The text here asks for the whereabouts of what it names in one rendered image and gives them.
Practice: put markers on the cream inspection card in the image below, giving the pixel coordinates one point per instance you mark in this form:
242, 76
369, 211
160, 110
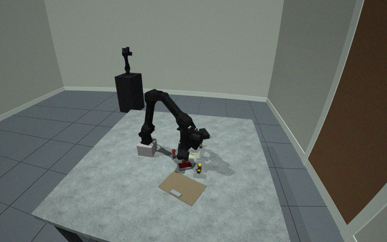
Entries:
194, 154

